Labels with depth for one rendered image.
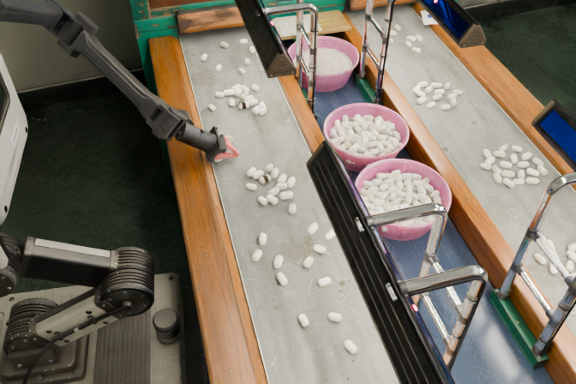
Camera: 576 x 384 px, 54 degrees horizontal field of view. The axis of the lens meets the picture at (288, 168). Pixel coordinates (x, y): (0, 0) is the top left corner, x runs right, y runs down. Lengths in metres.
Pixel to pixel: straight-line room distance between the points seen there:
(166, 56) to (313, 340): 1.24
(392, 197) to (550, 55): 2.44
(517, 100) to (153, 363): 1.40
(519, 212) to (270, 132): 0.77
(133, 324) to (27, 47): 1.87
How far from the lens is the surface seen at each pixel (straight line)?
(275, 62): 1.49
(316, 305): 1.38
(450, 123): 1.91
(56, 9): 1.73
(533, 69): 3.72
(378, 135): 1.82
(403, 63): 2.16
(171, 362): 1.64
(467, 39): 1.70
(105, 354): 1.69
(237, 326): 1.33
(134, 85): 1.62
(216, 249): 1.46
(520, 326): 1.48
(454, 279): 1.00
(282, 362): 1.31
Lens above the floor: 1.90
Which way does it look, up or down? 44 degrees down
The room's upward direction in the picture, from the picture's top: straight up
